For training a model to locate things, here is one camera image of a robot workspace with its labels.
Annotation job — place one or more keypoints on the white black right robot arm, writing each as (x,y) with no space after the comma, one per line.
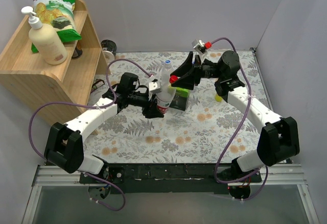
(278,135)

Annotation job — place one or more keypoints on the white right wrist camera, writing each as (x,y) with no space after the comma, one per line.
(201,48)

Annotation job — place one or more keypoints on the yellow bottle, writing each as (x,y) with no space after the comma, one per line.
(218,98)

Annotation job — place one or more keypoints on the green Gillette razor box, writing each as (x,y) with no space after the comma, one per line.
(180,100)

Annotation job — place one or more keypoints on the black tape roll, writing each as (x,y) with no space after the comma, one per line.
(109,48)

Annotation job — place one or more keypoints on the cassava chips bag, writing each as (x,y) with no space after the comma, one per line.
(60,15)

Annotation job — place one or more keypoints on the cream lotion pump bottle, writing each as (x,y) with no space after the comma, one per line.
(45,39)

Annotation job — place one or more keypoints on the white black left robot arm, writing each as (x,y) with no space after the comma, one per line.
(64,147)

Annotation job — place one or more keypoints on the red bottle cap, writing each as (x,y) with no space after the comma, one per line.
(173,79)

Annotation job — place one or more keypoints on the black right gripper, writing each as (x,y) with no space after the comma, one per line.
(196,69)

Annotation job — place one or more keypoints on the wooden shelf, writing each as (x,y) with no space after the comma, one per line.
(35,82)

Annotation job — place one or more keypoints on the red label water bottle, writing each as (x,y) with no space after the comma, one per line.
(165,98)

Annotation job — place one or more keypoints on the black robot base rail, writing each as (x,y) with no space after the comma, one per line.
(163,178)

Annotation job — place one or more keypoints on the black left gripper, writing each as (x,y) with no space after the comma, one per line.
(149,105)

